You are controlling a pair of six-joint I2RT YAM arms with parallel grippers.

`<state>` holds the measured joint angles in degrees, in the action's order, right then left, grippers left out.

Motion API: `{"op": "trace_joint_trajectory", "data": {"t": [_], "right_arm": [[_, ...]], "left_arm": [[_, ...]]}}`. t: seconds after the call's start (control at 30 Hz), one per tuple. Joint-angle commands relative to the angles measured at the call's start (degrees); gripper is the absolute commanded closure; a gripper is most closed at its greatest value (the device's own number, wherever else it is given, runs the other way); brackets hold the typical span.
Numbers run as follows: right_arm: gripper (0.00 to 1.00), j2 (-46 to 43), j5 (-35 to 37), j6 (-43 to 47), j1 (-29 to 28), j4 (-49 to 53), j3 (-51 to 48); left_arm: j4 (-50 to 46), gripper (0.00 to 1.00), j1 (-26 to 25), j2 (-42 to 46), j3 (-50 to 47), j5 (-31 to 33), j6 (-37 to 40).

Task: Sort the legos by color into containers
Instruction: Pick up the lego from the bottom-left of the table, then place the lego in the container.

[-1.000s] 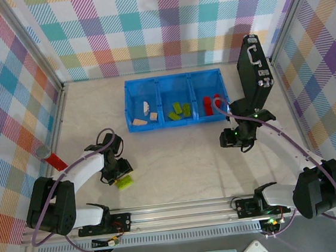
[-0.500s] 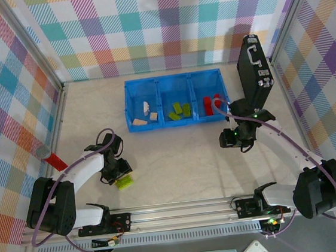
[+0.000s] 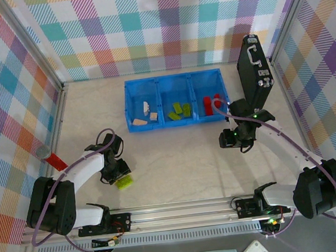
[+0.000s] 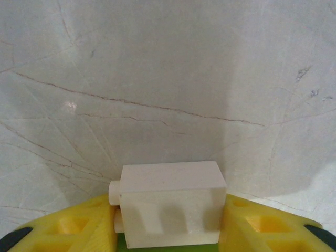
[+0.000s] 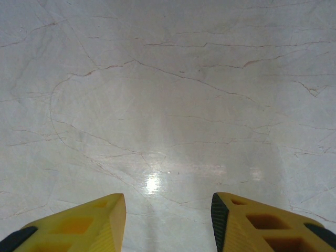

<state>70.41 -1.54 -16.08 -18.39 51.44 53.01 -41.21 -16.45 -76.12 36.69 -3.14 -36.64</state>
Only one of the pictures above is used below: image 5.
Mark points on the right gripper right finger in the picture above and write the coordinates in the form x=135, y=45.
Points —
x=262, y=225

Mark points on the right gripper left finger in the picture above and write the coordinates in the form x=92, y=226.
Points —
x=78, y=225

